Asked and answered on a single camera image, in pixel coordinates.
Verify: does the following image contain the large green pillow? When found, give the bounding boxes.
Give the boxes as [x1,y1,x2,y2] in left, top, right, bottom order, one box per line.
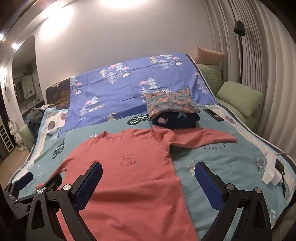
[216,81,264,118]

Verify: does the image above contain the folded floral cloth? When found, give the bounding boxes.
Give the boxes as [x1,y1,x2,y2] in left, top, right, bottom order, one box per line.
[143,87,201,121]

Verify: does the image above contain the blue tree-print sheet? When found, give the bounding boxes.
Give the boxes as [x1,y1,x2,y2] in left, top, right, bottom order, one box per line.
[58,53,218,138]

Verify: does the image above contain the small green cushion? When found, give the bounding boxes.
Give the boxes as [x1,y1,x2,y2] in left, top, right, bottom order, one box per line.
[18,126,36,150]

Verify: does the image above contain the folded navy cloth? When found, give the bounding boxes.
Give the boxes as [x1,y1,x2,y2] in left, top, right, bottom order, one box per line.
[153,112,201,131]

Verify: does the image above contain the pile of clothes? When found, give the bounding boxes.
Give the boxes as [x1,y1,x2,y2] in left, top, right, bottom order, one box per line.
[24,104,56,139]

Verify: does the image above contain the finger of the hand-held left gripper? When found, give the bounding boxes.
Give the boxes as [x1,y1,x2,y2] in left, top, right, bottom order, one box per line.
[43,174,63,189]
[9,172,34,200]

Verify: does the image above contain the white cabinet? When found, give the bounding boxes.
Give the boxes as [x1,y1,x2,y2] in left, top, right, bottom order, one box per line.
[13,74,44,103]

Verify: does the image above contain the black floor lamp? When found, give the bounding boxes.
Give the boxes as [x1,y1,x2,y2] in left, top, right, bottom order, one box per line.
[233,20,246,84]

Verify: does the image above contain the white ladder shelf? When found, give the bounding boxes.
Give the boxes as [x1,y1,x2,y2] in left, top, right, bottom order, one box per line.
[0,123,13,154]

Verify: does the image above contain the white power adapter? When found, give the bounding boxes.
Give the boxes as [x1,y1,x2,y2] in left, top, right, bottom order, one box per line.
[262,153,283,186]

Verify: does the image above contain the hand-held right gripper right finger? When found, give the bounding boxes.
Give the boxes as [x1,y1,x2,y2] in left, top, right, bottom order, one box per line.
[194,161,273,241]

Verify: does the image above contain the teal printed blanket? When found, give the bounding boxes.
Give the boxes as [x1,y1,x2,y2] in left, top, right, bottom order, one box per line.
[10,102,296,233]

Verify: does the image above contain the pink long-sleeve shirt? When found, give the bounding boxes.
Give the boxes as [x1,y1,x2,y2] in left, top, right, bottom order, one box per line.
[35,128,238,241]

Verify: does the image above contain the black smartphone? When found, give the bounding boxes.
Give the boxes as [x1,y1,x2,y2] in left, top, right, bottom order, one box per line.
[203,108,225,122]

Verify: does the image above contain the white curtain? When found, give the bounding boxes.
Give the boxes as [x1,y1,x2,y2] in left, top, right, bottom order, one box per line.
[203,0,292,149]

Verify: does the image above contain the peach pillow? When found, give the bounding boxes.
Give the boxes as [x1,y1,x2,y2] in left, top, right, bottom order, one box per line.
[195,46,225,68]

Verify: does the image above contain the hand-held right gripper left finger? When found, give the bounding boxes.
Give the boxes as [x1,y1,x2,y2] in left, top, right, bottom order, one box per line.
[26,162,103,241]

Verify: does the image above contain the white printed quilt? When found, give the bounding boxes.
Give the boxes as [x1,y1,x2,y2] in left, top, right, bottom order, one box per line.
[32,108,69,149]

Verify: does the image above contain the black plug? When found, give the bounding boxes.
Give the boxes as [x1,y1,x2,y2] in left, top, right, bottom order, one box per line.
[275,161,287,179]

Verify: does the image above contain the white cat figurine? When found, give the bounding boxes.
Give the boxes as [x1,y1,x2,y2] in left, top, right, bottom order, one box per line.
[8,119,24,151]

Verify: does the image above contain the dark patterned cloth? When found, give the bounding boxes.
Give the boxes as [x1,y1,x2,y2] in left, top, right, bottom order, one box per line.
[45,77,71,110]

